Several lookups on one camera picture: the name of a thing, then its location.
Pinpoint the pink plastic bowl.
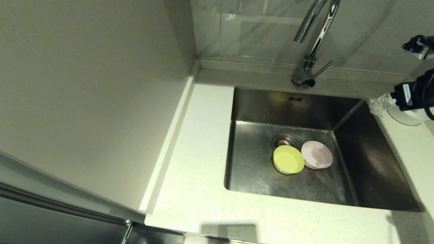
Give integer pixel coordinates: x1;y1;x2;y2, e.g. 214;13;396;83
301;141;334;170

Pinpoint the grey metal appliance door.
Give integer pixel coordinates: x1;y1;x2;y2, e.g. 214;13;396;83
0;149;185;244

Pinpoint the stainless steel sink basin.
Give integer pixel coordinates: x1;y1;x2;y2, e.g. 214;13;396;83
224;86;422;212

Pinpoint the white plastic bowl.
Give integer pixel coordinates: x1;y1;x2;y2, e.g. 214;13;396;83
387;102;432;127

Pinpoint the yellow plastic bowl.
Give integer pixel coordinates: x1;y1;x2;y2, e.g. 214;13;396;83
273;145;305;175

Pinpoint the chrome gooseneck faucet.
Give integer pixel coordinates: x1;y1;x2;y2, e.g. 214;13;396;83
292;0;341;90

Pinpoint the round metal drain strainer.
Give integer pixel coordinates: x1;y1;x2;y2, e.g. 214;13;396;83
271;134;299;150

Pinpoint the beige tall cabinet panel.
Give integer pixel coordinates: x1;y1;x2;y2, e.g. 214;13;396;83
0;0;201;215

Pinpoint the chrome appliance door handle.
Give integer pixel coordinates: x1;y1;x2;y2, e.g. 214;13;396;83
121;219;134;244

